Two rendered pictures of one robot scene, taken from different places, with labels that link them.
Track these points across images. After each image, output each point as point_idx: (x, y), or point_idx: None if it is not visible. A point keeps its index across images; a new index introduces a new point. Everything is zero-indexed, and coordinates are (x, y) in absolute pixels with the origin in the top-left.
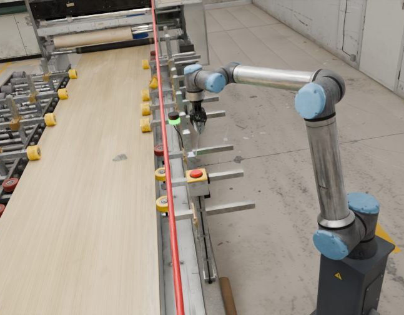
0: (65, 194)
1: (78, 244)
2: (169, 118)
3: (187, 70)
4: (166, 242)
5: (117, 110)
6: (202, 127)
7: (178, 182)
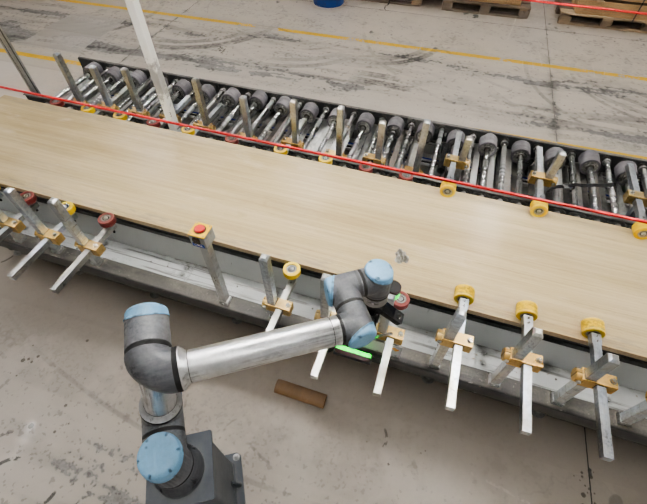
0: (359, 207)
1: (281, 205)
2: None
3: (372, 259)
4: (304, 298)
5: (557, 285)
6: None
7: None
